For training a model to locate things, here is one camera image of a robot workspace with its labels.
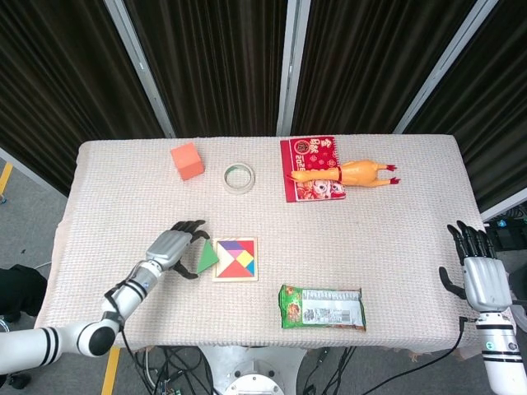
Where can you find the green triangle piece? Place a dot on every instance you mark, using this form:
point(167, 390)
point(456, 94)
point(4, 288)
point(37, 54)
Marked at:
point(206, 261)

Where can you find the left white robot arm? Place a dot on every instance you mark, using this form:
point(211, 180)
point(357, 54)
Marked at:
point(131, 290)

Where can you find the masking tape roll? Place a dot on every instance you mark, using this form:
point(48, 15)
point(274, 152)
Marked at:
point(227, 183)

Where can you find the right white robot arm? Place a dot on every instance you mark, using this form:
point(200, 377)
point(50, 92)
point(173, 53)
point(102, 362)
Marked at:
point(498, 354)

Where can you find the red spiral calendar notebook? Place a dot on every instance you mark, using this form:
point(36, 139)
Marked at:
point(306, 152)

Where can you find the beige woven tablecloth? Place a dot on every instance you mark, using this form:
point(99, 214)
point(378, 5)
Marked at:
point(370, 247)

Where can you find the white aluminium frame post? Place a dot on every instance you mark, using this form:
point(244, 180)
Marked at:
point(140, 66)
point(449, 61)
point(290, 61)

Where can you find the small red triangle tangram piece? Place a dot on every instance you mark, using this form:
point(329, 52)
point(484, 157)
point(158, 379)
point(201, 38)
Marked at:
point(248, 247)

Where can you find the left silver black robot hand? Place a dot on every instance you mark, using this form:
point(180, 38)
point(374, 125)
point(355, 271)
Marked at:
point(166, 247)

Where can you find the pink triangle tangram piece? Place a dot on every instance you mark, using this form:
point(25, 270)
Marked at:
point(236, 254)

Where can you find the purple parallelogram tangram piece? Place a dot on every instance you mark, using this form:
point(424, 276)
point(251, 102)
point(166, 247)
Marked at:
point(232, 246)

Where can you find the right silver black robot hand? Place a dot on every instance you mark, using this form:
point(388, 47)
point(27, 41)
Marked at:
point(486, 284)

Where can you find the large coral triangle tangram piece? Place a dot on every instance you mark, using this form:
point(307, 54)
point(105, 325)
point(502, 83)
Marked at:
point(234, 272)

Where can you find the yellow square tangram piece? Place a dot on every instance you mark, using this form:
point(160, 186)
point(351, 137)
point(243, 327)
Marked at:
point(245, 259)

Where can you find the blue triangle tangram piece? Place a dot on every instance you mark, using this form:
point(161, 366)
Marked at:
point(251, 268)

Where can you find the dark pleated curtain panel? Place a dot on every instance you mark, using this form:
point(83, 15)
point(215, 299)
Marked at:
point(62, 82)
point(214, 61)
point(370, 61)
point(502, 103)

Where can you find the wooden tangram tray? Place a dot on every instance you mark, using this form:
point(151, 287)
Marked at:
point(236, 280)

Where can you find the black fabric object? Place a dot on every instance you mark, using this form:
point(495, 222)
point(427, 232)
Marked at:
point(20, 288)

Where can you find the orange foam cube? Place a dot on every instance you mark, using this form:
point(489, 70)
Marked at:
point(187, 160)

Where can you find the green snack bag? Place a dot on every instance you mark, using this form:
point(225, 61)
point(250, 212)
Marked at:
point(321, 308)

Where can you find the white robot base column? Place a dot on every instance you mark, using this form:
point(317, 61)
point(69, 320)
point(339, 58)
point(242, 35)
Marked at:
point(251, 370)

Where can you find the yellow rubber chicken toy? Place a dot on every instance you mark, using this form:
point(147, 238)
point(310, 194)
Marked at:
point(358, 173)

